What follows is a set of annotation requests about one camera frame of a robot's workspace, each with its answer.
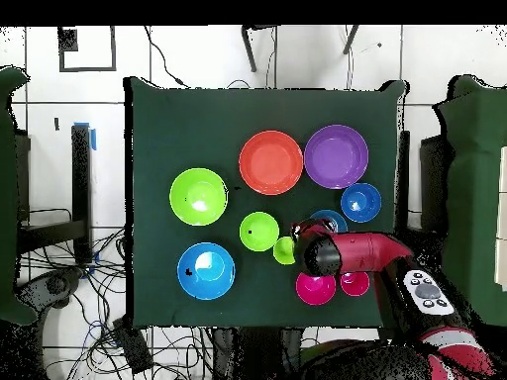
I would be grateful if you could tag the green cup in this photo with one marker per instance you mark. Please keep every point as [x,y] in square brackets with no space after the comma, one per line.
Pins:
[283,251]

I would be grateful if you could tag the large green bowl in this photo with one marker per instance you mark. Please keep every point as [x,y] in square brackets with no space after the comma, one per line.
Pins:
[198,196]

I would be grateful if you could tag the light blue ribbed bowl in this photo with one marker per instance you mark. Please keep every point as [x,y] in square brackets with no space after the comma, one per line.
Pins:
[338,221]

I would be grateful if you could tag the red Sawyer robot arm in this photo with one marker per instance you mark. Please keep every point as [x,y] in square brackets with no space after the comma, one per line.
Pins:
[368,249]

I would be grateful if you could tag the small green bowl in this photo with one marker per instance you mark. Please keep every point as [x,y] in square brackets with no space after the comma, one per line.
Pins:
[259,231]

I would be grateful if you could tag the orange bowl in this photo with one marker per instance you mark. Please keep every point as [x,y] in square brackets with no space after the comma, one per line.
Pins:
[271,162]

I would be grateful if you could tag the large blue bowl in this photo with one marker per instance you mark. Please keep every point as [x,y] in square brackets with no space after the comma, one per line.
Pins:
[206,277]

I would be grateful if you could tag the purple bowl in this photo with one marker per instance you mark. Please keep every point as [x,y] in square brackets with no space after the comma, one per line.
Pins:
[336,156]

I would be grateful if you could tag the pink bowl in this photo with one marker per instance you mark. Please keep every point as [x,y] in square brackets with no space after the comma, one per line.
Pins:
[315,291]

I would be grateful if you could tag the dark green tablecloth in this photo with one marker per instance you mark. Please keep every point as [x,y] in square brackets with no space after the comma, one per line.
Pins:
[198,118]

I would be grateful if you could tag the small dark blue bowl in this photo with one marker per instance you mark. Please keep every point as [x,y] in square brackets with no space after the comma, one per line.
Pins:
[361,202]

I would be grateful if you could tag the pink cup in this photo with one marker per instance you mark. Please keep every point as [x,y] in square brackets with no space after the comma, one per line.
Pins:
[354,285]

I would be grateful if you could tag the black box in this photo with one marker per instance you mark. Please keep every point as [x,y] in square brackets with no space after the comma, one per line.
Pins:
[132,348]

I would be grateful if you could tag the black tape square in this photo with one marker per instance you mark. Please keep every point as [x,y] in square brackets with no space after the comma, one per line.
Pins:
[87,69]

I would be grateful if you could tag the green cloth side table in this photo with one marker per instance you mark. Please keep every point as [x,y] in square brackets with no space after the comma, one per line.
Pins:
[8,198]
[475,198]

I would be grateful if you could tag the white boxes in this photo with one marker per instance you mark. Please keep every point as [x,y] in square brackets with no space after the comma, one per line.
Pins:
[502,217]

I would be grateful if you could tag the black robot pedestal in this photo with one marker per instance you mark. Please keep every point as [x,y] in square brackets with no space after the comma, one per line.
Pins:
[257,356]

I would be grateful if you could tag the black metal frame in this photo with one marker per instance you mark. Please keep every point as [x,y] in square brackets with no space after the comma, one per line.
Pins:
[81,198]

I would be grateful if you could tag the black pedestal leg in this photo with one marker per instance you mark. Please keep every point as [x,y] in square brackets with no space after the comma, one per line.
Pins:
[57,285]

